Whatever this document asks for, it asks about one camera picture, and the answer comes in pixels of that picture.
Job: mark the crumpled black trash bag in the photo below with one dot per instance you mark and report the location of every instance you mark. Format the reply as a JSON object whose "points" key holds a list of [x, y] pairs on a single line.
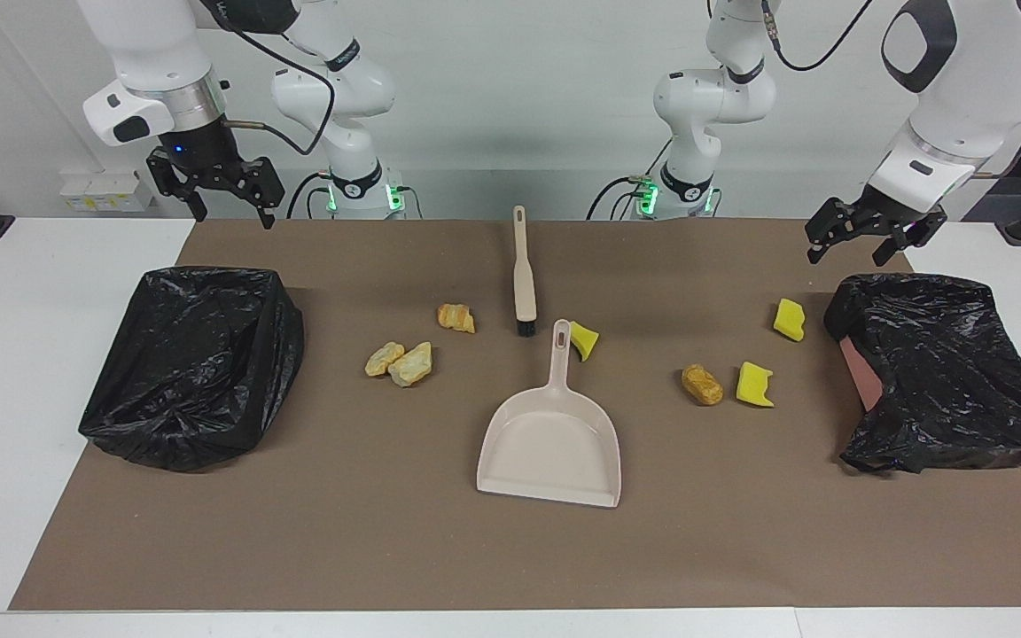
{"points": [[945, 372]]}

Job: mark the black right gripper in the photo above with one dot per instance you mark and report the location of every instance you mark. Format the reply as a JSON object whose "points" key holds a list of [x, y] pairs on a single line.
{"points": [[205, 155]]}

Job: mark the yellow sponge piece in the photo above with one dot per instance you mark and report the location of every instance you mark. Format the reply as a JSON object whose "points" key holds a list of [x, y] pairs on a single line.
{"points": [[790, 319], [583, 339], [753, 384]]}

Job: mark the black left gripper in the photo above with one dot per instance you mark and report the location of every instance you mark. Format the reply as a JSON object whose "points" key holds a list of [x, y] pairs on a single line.
{"points": [[896, 215]]}

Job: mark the beige plastic dustpan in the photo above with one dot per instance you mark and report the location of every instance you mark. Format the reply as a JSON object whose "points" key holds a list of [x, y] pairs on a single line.
{"points": [[550, 443]]}

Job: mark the small pale bread chunk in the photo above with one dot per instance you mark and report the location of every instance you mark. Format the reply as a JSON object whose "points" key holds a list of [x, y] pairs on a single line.
{"points": [[384, 359]]}

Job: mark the brown bread roll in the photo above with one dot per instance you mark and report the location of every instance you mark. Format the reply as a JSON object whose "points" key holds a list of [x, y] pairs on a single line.
{"points": [[703, 385]]}

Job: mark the large pale bread chunk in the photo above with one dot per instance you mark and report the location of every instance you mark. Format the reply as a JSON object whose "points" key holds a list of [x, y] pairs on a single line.
{"points": [[411, 365]]}

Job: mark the beige hand brush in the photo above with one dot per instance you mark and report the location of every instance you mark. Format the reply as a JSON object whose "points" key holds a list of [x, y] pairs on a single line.
{"points": [[524, 283]]}

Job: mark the bin lined with black bag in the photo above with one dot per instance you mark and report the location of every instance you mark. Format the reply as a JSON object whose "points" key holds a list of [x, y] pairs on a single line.
{"points": [[191, 372]]}

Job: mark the golden croissant piece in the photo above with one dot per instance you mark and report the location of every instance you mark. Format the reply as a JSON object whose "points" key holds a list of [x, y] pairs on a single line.
{"points": [[455, 317]]}

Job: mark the white wall socket box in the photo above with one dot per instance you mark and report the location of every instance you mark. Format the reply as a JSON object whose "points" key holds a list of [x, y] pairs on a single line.
{"points": [[103, 193]]}

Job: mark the pink bin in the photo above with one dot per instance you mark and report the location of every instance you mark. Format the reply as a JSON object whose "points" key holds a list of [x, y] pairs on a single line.
{"points": [[861, 377]]}

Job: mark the brown paper table mat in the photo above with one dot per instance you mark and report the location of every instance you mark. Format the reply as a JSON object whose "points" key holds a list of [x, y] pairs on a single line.
{"points": [[386, 532]]}

